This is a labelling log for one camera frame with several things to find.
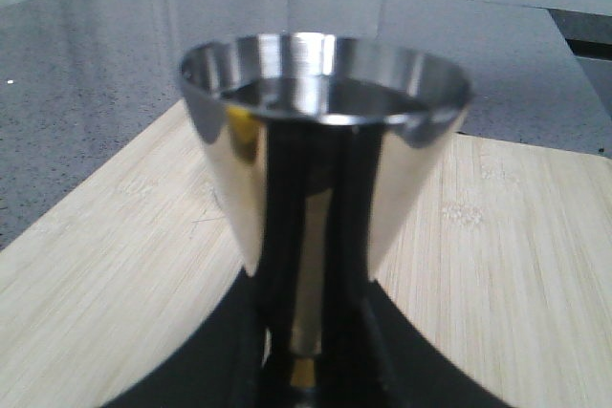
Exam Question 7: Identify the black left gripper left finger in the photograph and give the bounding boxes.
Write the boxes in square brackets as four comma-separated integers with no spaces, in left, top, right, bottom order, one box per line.
[105,270,266,407]

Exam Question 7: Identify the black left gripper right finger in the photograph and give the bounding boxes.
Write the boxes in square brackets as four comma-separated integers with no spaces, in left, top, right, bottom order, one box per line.
[361,282,508,407]

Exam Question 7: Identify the steel double jigger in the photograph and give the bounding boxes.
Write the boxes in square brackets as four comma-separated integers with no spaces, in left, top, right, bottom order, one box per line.
[180,32,472,407]

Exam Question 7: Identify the light wooden cutting board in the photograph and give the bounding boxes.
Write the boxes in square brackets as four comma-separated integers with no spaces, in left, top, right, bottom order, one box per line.
[1,103,611,407]

